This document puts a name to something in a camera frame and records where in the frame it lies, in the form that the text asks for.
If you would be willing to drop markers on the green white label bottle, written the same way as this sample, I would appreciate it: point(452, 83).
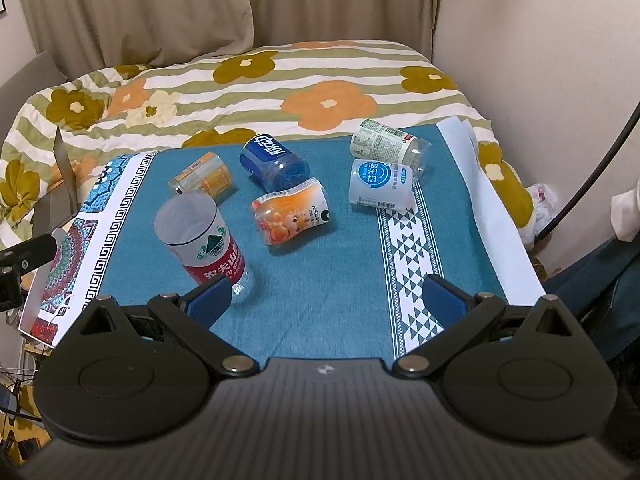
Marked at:
point(380, 140)

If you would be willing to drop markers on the blue plastic cup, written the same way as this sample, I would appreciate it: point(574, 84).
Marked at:
point(270, 157)

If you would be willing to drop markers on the white plastic bag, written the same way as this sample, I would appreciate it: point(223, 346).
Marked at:
point(542, 207)

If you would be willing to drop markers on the dark cloth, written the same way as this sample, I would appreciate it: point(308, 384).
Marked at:
point(600, 290)

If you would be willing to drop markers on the teal patterned tablecloth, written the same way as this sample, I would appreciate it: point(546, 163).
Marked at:
point(325, 270)

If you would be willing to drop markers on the white cloth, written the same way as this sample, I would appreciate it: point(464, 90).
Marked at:
point(626, 217)

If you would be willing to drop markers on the clear cup with orange label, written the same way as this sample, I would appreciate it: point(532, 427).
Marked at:
point(205, 175)

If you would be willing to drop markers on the beige curtain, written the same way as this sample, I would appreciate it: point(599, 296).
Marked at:
point(150, 5)

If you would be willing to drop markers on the white cup with blue label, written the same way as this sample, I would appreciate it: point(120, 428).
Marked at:
point(380, 184)

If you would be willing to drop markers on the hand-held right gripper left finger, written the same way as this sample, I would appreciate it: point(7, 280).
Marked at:
point(211, 302)

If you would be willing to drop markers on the orange cartoon print cup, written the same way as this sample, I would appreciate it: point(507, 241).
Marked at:
point(292, 215)

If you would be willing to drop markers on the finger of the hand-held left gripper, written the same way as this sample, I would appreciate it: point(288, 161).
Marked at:
point(27, 252)

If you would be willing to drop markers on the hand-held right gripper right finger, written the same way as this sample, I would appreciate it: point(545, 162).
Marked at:
point(444, 300)

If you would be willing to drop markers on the grey headboard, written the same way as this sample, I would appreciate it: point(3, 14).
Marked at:
point(25, 85)

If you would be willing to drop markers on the clear cup with red label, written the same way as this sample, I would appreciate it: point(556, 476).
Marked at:
point(200, 245)

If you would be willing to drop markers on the grey flat panel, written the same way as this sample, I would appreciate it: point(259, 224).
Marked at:
point(64, 165)

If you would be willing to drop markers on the floral striped blanket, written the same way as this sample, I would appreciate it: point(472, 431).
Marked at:
point(300, 80)

